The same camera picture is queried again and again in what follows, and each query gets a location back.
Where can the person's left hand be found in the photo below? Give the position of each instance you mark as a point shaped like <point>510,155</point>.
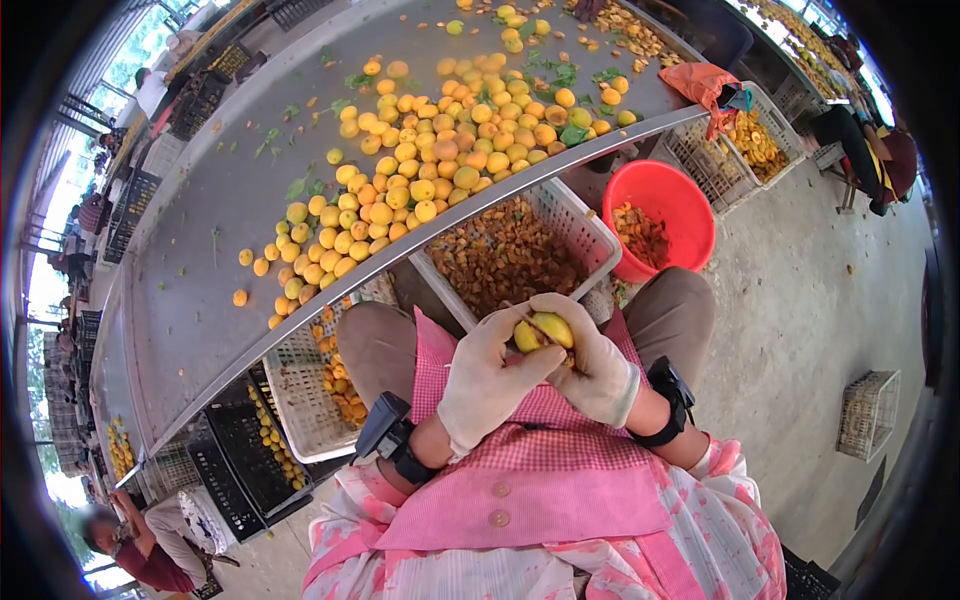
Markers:
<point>480,390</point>

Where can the person's right hand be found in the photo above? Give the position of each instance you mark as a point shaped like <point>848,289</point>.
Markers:
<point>600,375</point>

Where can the person's left thumb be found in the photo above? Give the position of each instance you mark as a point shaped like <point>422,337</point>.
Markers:
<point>541,364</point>

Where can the person's left fingers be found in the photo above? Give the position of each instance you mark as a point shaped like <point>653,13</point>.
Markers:
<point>499,321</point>

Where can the person's right fingers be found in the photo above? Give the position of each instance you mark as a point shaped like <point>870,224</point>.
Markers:
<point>566,306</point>

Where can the thin knife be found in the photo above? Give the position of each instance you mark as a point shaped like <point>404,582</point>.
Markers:
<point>525,319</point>

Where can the yellow apricot being pitted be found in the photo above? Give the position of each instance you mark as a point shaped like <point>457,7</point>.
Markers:
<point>546,330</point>

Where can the white crate of apricot pits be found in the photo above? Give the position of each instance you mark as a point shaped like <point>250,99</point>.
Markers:
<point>510,255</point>

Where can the black wrist band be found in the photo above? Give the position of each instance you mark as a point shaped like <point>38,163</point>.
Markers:
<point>670,397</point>
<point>394,439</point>

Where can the red plastic bucket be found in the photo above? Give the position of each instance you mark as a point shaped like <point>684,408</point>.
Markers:
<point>675,202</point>

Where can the person's body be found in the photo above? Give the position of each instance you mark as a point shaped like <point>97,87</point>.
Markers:
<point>525,517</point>

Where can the pile of yellow apricots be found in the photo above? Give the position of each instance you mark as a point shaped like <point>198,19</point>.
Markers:
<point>420,165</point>

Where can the white crate with few apricots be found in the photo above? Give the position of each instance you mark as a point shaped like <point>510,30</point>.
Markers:
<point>307,397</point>

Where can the white crate of apricot halves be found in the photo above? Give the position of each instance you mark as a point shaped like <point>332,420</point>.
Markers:
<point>750,146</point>

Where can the orange cloth bag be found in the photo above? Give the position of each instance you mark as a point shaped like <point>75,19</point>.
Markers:
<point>697,82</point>

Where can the black crate with apricots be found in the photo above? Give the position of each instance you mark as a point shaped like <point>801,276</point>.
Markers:
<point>255,450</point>

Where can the heap of halved apricots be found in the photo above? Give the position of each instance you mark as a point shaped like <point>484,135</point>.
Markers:
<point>630,30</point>

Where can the long metal sorting table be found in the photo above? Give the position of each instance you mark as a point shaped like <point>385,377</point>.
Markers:
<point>225,195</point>

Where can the small empty white crate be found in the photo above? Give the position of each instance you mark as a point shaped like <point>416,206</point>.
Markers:
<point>868,412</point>

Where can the empty black plastic crate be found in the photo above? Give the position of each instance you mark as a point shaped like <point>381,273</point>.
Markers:
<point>221,487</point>

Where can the far table with apricots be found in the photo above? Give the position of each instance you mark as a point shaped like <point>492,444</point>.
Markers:
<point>795,34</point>

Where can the stack of black crates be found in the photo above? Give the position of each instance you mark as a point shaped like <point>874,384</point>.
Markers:
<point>199,101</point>

